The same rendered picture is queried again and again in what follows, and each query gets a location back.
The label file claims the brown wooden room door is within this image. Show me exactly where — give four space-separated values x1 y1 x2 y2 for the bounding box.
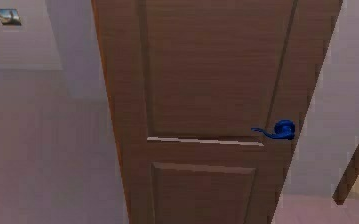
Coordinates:
90 0 344 224

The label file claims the blue lever door handle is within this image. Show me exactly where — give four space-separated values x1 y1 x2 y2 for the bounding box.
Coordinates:
250 119 296 141

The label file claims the brown wooden door frame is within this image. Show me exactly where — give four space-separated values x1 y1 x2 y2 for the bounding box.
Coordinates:
332 119 359 206

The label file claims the small framed wall picture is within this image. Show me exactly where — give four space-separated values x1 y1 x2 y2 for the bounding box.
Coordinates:
0 8 23 27

